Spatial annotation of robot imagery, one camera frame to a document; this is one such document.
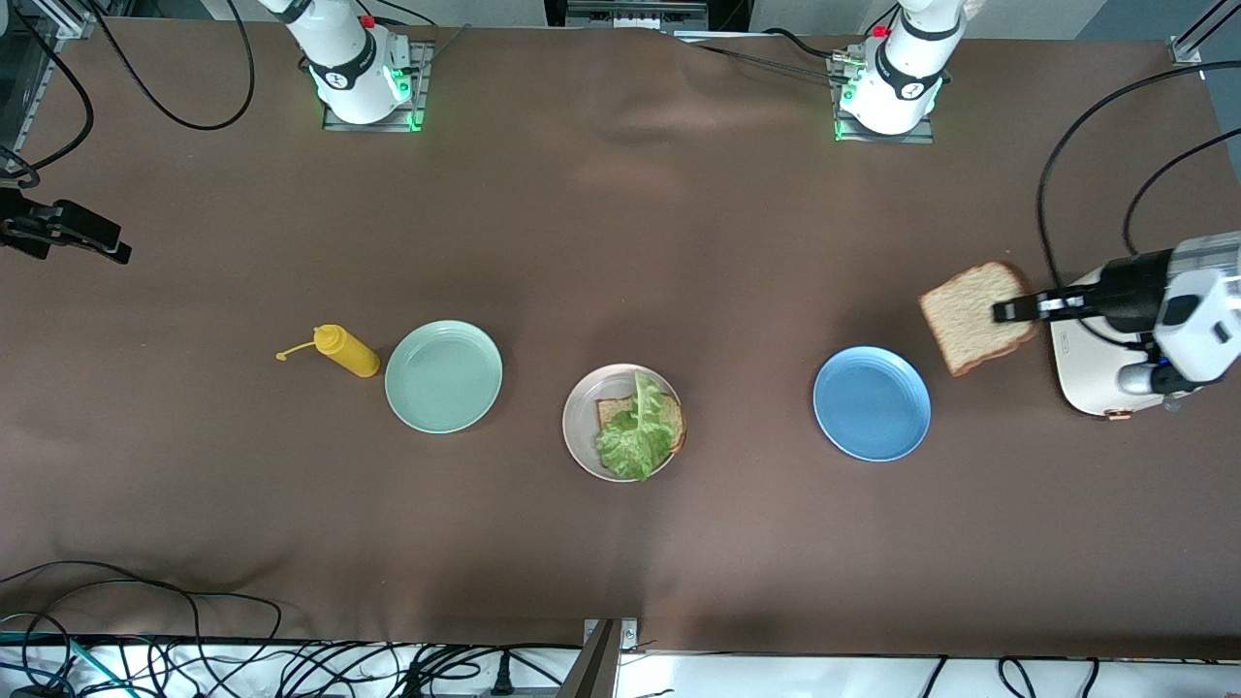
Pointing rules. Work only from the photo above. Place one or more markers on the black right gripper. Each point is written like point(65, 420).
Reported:
point(66, 226)

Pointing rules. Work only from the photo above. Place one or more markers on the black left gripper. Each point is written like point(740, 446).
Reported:
point(1128, 289)

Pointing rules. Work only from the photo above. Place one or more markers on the brown bread slice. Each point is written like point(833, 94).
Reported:
point(970, 320)
point(609, 409)

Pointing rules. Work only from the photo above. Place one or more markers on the yellow mustard squeeze bottle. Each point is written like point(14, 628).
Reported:
point(349, 354)

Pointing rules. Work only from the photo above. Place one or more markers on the green lettuce leaf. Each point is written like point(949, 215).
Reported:
point(635, 436)

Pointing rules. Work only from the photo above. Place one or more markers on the blue plate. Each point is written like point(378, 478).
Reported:
point(872, 403)

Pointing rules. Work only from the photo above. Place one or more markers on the mint green plate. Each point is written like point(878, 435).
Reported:
point(444, 376)

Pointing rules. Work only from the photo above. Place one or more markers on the beige plate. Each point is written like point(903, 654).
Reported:
point(577, 427)

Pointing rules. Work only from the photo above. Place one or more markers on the white toaster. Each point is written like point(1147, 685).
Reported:
point(1086, 373)

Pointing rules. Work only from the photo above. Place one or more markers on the brown table cover cloth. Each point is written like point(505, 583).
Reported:
point(620, 242)

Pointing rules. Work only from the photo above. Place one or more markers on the black equipment stand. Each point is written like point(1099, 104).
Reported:
point(557, 12)

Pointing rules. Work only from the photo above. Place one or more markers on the black power plug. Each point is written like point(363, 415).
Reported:
point(501, 679)

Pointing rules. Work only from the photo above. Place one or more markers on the aluminium frame profile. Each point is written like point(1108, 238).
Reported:
point(1183, 48)
point(68, 24)

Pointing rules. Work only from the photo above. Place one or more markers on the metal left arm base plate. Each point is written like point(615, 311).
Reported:
point(882, 139)

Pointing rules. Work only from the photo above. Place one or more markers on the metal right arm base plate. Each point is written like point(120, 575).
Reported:
point(422, 87)

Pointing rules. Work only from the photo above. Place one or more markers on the aluminium table edge bracket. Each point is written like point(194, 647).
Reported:
point(596, 669)

